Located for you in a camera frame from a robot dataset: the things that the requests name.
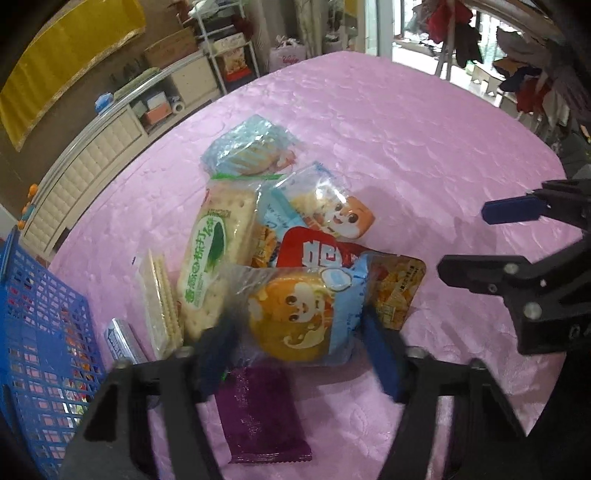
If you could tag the blue plastic basket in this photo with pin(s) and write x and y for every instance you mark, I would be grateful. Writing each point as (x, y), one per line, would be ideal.
(41, 332)

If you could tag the white metal shelf rack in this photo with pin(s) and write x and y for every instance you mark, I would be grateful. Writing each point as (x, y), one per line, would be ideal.
(231, 55)

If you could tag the cardboard box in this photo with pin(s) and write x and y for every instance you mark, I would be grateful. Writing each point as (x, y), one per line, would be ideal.
(171, 46)

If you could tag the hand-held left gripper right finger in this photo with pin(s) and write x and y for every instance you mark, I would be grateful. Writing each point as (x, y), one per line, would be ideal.
(381, 355)

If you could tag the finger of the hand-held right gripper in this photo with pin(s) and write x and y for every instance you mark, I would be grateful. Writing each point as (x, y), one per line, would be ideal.
(475, 272)
(508, 210)

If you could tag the patterned curtain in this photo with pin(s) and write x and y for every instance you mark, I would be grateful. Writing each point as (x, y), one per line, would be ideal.
(309, 27)

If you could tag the orange bun packet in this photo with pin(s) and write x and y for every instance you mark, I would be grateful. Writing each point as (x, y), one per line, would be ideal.
(286, 314)

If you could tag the purple snack packet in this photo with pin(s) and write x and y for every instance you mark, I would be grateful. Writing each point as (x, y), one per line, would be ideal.
(258, 415)

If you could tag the yellow wall cloth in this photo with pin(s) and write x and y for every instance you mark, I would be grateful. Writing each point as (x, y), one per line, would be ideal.
(55, 60)

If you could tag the clothes drying rack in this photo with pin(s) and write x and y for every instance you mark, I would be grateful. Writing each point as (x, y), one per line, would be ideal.
(531, 69)

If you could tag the green label cracker packet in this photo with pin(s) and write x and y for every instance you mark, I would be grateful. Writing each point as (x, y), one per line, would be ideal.
(207, 249)

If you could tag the blue striped snack packet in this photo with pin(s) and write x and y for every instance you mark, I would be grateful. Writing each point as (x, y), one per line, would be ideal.
(277, 212)

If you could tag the orange box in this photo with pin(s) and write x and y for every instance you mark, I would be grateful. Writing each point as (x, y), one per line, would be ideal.
(157, 114)

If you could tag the light blue biscuit packet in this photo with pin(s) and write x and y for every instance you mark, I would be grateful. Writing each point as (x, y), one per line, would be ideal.
(244, 147)

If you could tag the red snack packet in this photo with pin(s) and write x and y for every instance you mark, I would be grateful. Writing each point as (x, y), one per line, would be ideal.
(314, 249)

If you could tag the small silver packet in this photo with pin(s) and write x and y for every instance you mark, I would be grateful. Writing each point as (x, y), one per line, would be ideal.
(121, 339)

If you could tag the blue tissue box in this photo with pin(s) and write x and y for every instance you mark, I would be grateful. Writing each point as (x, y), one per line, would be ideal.
(104, 102)

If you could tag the blue plate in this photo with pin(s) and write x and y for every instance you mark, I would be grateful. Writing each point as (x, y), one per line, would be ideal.
(26, 211)

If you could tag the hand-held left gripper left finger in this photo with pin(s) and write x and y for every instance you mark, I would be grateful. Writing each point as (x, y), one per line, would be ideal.
(217, 344)

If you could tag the cream television cabinet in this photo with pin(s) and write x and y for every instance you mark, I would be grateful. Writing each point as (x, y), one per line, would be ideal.
(92, 161)

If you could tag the squirrel print snack packet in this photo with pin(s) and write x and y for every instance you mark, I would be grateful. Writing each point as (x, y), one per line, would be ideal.
(332, 207)

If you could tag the white paper roll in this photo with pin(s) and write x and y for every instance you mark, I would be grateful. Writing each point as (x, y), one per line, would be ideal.
(178, 107)

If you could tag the clear wafer cracker packet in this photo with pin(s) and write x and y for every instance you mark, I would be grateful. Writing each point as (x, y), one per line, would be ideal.
(159, 300)

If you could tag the pink plastic bag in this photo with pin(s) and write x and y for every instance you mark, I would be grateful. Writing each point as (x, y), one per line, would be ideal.
(286, 55)

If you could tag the green folded cushion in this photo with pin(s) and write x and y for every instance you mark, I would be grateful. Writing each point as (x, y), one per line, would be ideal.
(136, 82)

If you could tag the orange chips packet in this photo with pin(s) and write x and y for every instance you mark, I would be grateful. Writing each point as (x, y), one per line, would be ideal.
(397, 286)

